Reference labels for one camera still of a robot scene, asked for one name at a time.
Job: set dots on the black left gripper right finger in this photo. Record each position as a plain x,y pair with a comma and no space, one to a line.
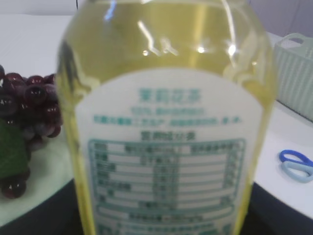
267,215

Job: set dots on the blue capped scissors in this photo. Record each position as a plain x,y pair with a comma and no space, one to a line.
296,165

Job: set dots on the green woven plastic basket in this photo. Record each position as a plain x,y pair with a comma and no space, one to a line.
294,58

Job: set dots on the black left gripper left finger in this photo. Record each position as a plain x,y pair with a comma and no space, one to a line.
58,215

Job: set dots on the yellow tea bottle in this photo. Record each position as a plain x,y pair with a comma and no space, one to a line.
165,105

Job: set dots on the dark red grape bunch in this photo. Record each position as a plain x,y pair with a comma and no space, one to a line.
29,113

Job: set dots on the green wavy glass plate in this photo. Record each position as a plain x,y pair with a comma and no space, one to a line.
50,169

